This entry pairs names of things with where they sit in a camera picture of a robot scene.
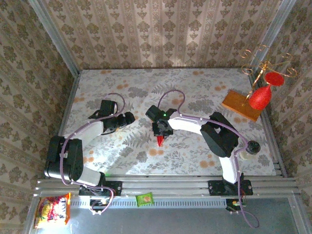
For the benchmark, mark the red cloth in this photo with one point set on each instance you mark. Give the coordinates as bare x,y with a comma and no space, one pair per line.
160,142

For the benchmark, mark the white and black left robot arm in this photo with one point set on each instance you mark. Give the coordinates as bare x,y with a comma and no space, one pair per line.
90,176

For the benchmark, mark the floral patterned table cover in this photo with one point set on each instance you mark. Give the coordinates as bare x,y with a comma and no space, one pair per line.
170,161

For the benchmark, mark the green snack packet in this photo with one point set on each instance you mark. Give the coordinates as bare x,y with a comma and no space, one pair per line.
145,199

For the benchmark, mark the orange wooden block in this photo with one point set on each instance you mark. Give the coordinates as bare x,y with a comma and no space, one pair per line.
234,103

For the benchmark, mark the small electronics board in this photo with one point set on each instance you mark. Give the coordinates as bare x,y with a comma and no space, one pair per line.
98,201
234,203

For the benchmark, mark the grey metal panel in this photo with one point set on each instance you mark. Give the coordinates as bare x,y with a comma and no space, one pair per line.
170,221

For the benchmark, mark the small bottle with black cap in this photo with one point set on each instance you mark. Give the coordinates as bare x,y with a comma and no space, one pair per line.
254,147

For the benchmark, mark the red plastic wine glass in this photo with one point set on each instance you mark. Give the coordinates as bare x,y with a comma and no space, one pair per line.
259,97

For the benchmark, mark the red yellow snack bag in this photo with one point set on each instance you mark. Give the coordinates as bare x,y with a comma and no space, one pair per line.
52,210

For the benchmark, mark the aluminium frame rail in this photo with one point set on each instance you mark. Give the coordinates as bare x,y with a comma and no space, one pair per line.
165,185

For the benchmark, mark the aluminium table side rail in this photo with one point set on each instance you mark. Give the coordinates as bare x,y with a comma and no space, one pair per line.
71,97
280,161

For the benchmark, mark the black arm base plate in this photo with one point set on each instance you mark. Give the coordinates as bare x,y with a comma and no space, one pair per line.
214,187
117,189

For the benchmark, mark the aluminium corner post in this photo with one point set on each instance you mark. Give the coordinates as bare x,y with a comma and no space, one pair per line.
278,24
54,36

